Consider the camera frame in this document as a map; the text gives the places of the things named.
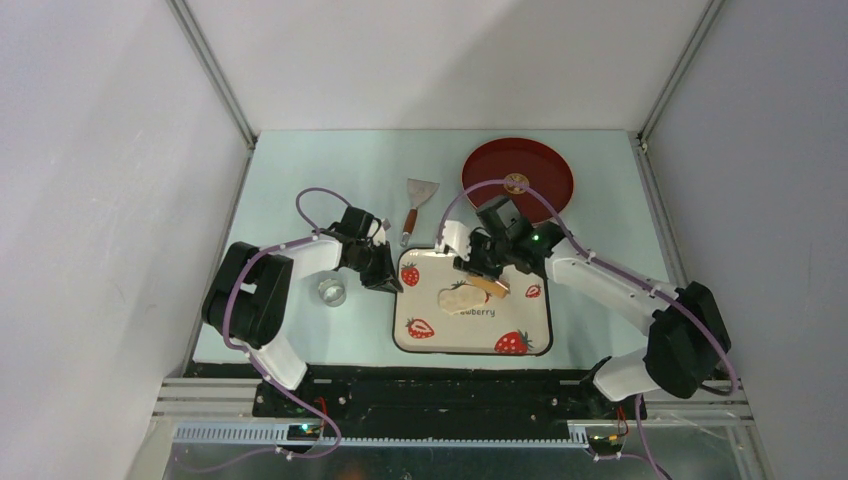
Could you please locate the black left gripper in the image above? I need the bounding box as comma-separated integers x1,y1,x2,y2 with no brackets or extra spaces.
347,241,402,295

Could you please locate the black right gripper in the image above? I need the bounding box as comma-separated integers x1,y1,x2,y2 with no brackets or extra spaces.
453,230,511,283

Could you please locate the wooden dough roller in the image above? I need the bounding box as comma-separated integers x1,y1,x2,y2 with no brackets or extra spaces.
466,274,511,299

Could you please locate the white dough piece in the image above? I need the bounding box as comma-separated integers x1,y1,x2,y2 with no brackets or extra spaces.
437,284,490,315

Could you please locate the round metal cutter ring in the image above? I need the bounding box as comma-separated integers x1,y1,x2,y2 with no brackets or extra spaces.
317,277,348,309

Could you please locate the strawberry print rectangular tray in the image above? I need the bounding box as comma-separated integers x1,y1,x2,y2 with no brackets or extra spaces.
393,248,553,356

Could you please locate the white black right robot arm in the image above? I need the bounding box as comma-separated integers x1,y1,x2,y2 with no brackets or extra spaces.
436,196,731,418

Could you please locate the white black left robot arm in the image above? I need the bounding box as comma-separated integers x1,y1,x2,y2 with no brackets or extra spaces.
201,207,403,417

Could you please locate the round red lacquer tray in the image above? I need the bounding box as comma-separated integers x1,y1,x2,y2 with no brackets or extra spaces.
461,137,575,224

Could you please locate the metal scraper wooden handle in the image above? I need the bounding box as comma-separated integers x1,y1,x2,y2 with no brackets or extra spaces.
399,178,440,247

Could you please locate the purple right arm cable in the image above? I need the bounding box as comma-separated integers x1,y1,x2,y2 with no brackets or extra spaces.
435,178,741,480

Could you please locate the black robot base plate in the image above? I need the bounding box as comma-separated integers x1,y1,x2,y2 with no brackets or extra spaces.
252,365,647,441

